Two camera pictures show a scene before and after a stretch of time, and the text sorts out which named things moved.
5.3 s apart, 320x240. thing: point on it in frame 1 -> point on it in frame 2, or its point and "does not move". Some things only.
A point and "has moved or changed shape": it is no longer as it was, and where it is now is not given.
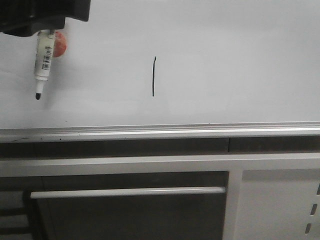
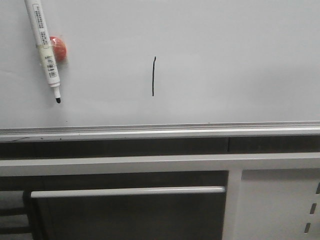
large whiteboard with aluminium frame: [166, 69] does not move
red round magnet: [60, 46] has moved or changed shape
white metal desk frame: [270, 196] does not move
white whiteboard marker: [45, 46] has moved or changed shape
